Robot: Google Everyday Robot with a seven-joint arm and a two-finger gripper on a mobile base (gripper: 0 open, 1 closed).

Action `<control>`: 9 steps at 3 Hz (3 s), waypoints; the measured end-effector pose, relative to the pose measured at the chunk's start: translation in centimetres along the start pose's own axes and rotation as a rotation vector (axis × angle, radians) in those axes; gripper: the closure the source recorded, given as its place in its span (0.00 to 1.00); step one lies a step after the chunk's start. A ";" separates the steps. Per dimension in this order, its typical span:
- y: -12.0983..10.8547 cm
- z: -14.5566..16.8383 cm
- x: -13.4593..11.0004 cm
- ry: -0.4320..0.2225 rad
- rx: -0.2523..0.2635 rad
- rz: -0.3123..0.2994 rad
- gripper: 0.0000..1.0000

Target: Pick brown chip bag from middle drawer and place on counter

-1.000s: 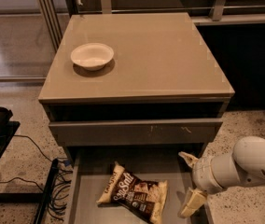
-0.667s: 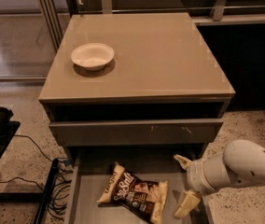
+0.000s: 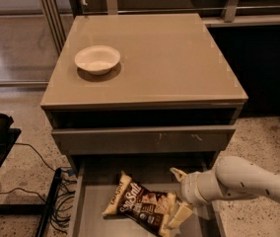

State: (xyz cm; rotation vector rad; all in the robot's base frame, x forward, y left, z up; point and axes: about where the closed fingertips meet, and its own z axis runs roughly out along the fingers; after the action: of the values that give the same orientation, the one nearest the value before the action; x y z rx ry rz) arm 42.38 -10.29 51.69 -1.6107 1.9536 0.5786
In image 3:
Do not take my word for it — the open grey middle drawer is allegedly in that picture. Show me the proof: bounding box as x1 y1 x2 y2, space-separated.
66 155 227 237

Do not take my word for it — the brown chip bag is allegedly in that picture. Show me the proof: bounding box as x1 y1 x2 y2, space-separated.
102 172 176 237

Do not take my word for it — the grey top drawer front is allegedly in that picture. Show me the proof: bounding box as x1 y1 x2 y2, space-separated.
51 125 235 155

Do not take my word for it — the grey drawer cabinet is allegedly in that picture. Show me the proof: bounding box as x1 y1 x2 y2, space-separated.
39 13 248 237

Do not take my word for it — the black side table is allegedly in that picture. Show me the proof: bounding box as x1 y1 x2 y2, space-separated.
0 128 62 237

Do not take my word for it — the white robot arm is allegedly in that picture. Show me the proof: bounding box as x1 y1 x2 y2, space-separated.
167 156 280 229

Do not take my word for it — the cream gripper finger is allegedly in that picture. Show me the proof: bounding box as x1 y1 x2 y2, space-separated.
170 167 187 183
166 201 192 229

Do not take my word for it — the black cable bundle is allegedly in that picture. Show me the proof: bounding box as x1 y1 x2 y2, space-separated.
0 142 79 235

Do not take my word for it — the metal railing frame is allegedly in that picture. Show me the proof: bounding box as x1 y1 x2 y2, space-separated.
40 0 280 49

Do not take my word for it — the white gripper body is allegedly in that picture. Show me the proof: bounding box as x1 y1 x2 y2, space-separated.
180 170 227 207

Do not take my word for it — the white paper bowl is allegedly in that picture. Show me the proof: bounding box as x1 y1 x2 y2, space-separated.
74 45 120 75

